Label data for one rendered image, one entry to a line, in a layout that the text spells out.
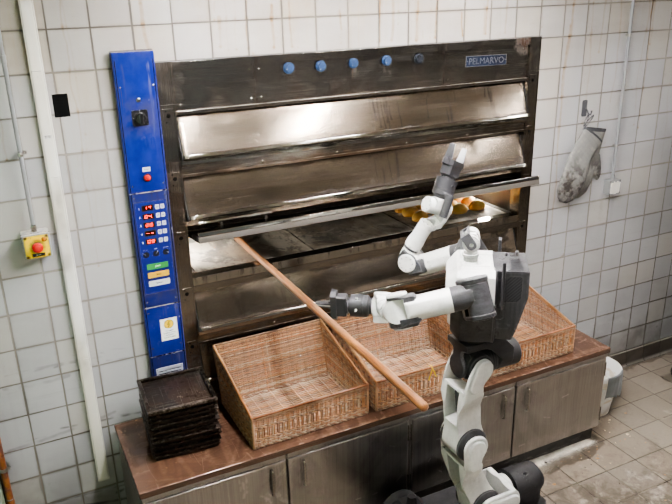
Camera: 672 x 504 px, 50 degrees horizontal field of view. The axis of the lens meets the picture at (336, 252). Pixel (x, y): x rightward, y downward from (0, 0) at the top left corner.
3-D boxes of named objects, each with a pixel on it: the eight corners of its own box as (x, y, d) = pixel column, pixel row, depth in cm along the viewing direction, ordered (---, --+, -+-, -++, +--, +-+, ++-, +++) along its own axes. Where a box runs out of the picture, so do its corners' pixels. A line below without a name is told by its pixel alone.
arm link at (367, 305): (359, 322, 278) (388, 323, 277) (360, 294, 278) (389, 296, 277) (362, 319, 290) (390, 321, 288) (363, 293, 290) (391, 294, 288)
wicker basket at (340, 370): (214, 396, 336) (209, 343, 326) (323, 366, 360) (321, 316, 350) (252, 452, 296) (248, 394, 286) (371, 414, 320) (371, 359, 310)
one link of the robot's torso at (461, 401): (463, 437, 308) (474, 339, 293) (489, 460, 294) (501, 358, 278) (433, 446, 302) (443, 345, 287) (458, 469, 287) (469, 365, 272)
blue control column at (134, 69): (101, 347, 507) (52, 28, 431) (124, 342, 514) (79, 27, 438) (170, 516, 345) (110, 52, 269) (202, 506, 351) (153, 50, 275)
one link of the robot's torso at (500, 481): (491, 486, 328) (492, 461, 324) (520, 512, 311) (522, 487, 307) (453, 500, 320) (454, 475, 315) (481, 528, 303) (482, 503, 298)
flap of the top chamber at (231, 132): (182, 161, 296) (173, 113, 295) (525, 118, 369) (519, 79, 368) (185, 160, 292) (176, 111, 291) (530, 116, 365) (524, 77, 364)
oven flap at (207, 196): (188, 222, 305) (179, 175, 304) (521, 168, 378) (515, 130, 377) (191, 221, 301) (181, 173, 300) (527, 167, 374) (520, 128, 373)
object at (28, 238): (23, 255, 280) (19, 231, 277) (51, 250, 284) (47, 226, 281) (25, 261, 274) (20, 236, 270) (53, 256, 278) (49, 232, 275)
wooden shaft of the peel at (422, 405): (429, 411, 216) (430, 402, 215) (421, 414, 214) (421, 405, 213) (239, 240, 359) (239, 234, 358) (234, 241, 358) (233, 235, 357)
